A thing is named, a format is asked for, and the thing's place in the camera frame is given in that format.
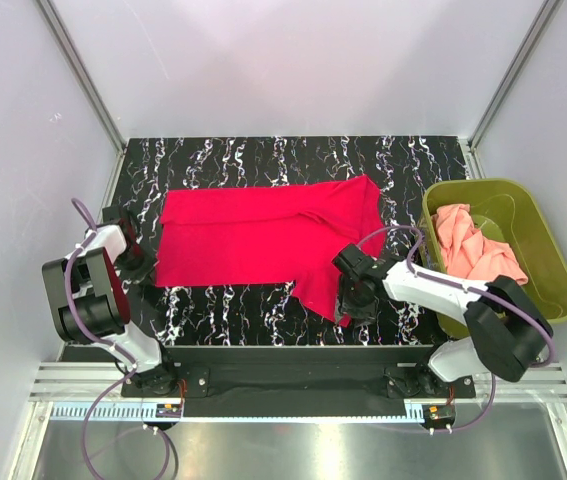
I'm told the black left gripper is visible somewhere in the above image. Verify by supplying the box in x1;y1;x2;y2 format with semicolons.
114;244;158;286

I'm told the red t shirt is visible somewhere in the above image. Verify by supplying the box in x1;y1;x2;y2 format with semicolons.
156;175;384;321

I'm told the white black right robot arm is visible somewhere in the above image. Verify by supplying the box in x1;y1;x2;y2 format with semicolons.
333;244;554;397

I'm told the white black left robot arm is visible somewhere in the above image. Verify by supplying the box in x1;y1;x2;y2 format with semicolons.
42;198;179;396

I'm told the pink t shirt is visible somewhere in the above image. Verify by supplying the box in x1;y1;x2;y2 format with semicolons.
432;203;528;285

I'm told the right small connector board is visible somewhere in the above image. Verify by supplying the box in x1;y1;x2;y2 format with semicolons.
425;404;456;423

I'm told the small connector board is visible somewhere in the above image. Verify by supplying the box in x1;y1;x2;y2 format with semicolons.
425;404;456;423
156;403;183;418

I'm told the left small connector board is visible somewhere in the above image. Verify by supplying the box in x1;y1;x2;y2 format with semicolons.
156;403;183;418

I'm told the olive green plastic bin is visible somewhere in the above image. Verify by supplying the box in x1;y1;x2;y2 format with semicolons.
419;179;567;326

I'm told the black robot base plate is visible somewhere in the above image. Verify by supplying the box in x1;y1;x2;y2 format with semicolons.
120;344;477;418

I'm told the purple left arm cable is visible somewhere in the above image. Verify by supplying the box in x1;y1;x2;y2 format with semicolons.
64;197;181;479

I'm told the aluminium frame rail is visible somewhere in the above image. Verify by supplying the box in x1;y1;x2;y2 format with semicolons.
29;363;567;424

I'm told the left aluminium corner post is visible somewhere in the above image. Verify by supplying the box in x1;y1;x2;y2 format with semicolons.
34;0;127;155

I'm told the aluminium corner post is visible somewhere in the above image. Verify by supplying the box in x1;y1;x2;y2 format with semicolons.
34;0;127;155
467;0;563;154

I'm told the right aluminium corner post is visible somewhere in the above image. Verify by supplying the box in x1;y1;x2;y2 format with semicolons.
467;0;563;154

